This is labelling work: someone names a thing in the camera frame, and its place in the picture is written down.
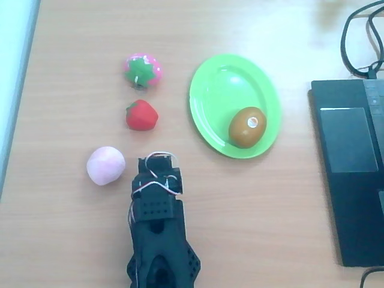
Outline red toy strawberry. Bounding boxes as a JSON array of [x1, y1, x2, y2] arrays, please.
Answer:
[[125, 99, 159, 131]]

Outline pink toy strawberry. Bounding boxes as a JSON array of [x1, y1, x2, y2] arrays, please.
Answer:
[[122, 52, 164, 90]]

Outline green oval plate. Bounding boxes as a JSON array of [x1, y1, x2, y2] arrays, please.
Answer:
[[188, 53, 283, 159]]

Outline pale pink toy peach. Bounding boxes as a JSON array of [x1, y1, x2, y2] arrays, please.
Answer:
[[86, 146, 127, 186]]

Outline brown toy kiwi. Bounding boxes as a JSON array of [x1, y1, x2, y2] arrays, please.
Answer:
[[228, 106, 268, 149]]

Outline black laptop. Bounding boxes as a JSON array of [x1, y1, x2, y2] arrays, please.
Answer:
[[307, 78, 384, 268]]

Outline white red servo wire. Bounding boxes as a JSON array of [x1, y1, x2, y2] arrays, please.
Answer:
[[128, 151, 178, 224]]

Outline thick black looped cable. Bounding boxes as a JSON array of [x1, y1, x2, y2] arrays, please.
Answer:
[[340, 0, 384, 79]]

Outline thin black cable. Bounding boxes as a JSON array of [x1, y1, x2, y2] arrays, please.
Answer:
[[364, 5, 384, 61]]

